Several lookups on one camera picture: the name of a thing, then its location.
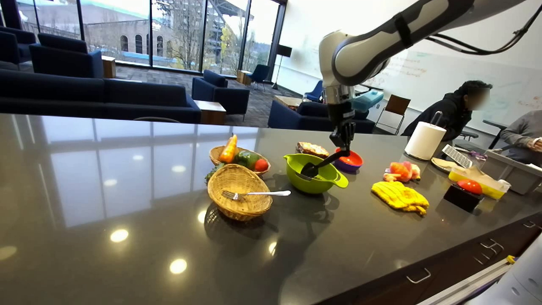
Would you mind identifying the white grid tray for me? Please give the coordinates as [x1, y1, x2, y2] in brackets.
[441, 144, 473, 169]

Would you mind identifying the red button on black box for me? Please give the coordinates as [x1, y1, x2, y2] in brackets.
[442, 179, 485, 213]

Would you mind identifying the wooden coffee table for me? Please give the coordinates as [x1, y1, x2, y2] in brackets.
[274, 95, 304, 111]

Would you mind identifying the grey bin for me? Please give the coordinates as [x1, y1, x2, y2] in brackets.
[480, 149, 542, 196]

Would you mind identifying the green toy leafy vegetable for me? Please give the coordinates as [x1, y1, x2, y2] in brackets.
[205, 163, 225, 184]

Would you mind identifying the toy bread slice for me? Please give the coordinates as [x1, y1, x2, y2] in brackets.
[296, 141, 330, 160]

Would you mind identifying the wicker basket with vegetables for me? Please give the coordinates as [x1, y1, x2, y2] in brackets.
[209, 145, 272, 178]

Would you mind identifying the silver fork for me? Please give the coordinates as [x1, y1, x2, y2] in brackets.
[221, 190, 292, 202]

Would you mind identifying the yellow cloth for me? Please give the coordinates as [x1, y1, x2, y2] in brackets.
[371, 180, 430, 216]

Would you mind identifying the empty wicker basket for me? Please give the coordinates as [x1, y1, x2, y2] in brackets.
[207, 164, 274, 222]

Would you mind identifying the white paper towel roll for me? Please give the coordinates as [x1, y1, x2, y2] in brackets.
[404, 122, 447, 161]

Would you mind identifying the bright blue chair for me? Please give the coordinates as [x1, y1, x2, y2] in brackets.
[302, 80, 325, 103]

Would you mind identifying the tan plate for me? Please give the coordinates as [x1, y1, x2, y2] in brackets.
[431, 156, 461, 174]

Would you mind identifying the black spoon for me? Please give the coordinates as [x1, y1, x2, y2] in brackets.
[300, 149, 350, 179]

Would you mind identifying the window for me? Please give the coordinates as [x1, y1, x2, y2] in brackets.
[16, 0, 283, 79]

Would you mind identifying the long navy sofa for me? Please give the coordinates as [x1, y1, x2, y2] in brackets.
[0, 69, 202, 125]

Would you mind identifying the paper towel holder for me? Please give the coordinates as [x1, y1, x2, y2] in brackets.
[404, 111, 444, 162]

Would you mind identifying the whiteboard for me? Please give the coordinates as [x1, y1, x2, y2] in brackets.
[363, 47, 542, 137]

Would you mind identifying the red and purple bowl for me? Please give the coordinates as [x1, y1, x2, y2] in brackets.
[334, 147, 364, 173]

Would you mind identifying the office chair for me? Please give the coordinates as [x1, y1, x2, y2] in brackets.
[459, 119, 508, 151]

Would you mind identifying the navy armchair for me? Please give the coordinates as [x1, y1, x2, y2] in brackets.
[0, 26, 38, 71]
[28, 33, 105, 79]
[191, 69, 251, 116]

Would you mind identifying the wooden chair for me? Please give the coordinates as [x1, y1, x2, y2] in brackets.
[374, 94, 412, 136]

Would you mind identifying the green mixing bowl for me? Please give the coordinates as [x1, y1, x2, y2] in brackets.
[283, 153, 349, 195]

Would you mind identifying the person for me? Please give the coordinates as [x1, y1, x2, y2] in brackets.
[401, 80, 494, 143]
[499, 109, 542, 168]

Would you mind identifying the orange and pink plush toy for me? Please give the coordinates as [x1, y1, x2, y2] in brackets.
[383, 161, 422, 183]

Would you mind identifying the dark blue chair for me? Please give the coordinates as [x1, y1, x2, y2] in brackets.
[247, 64, 271, 91]

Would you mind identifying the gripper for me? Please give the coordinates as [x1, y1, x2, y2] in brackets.
[328, 101, 357, 155]

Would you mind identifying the green toy pepper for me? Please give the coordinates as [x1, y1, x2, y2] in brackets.
[235, 150, 260, 170]

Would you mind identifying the teal ottoman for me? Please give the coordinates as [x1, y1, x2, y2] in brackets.
[351, 89, 385, 113]

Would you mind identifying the yellow container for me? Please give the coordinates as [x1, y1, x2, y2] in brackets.
[448, 165, 512, 200]

